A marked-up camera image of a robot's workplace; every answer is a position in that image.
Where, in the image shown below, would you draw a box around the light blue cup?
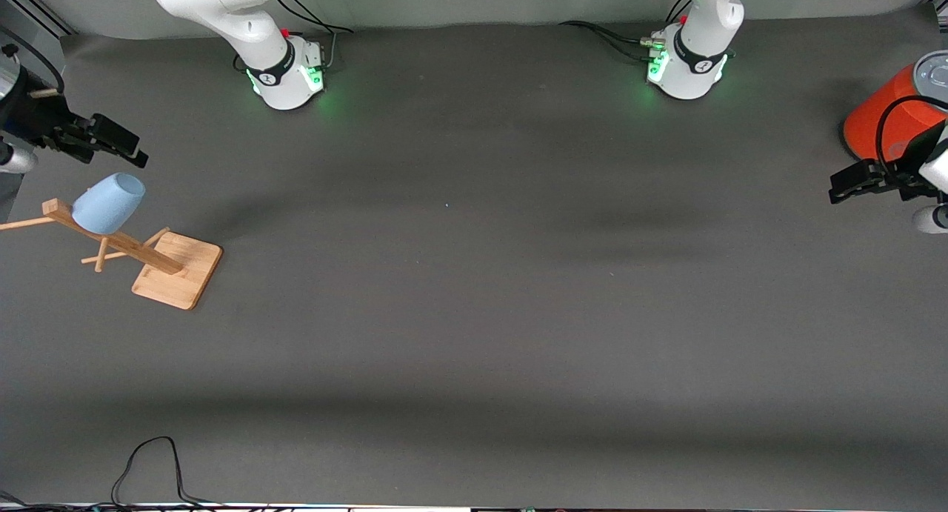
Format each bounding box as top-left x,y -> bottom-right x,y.
72,173 -> 147,236

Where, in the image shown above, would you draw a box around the black looped cable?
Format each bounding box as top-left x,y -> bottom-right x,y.
111,436 -> 227,510

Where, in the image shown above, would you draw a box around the black left arm base cables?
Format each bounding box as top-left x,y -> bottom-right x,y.
558,0 -> 693,62

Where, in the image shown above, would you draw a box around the orange cylindrical can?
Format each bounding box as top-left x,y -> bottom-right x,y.
843,50 -> 948,164

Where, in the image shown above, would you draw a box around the wooden cup stand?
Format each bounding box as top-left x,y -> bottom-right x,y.
0,197 -> 224,311

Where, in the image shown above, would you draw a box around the black right arm base cables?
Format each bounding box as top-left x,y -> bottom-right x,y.
276,0 -> 356,72

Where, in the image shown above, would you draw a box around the aluminium frame profile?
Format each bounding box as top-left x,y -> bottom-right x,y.
0,0 -> 76,40

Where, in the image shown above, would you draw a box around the black arm base cables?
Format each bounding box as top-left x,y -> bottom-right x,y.
558,0 -> 693,62
276,0 -> 356,72

